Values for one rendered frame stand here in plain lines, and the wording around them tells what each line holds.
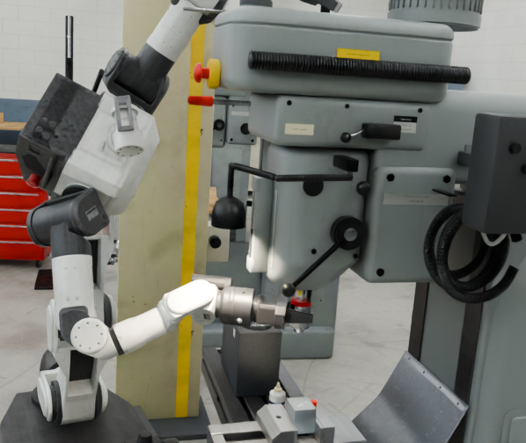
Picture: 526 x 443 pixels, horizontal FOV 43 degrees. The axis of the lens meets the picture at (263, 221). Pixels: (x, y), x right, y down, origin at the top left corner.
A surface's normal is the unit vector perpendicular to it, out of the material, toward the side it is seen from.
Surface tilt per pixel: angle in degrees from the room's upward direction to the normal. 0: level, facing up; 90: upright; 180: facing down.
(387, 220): 90
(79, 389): 28
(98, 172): 58
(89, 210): 70
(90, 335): 64
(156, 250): 90
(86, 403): 104
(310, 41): 90
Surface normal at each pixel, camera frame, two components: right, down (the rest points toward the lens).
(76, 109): 0.40, -0.32
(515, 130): 0.25, 0.22
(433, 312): -0.97, -0.01
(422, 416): -0.83, -0.45
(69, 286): 0.14, -0.23
